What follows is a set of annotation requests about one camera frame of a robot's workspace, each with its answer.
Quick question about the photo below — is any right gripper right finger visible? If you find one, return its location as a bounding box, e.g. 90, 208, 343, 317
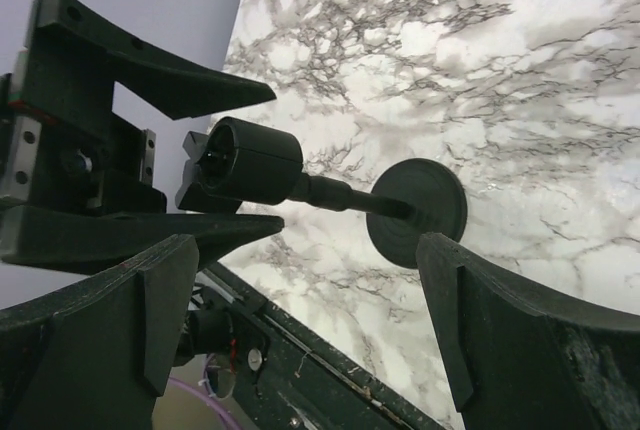
416, 234, 639, 429

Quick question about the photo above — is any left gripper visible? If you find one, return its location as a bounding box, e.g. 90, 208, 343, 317
1, 0, 284, 275

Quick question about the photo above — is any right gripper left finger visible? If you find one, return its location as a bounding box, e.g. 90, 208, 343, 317
1, 235, 199, 429

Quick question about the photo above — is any black round-base mic stand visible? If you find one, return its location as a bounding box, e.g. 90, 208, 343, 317
176, 117, 468, 269

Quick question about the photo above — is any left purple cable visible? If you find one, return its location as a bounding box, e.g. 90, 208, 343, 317
167, 359, 241, 430

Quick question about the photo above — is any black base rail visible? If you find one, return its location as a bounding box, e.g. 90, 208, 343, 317
189, 263, 439, 429

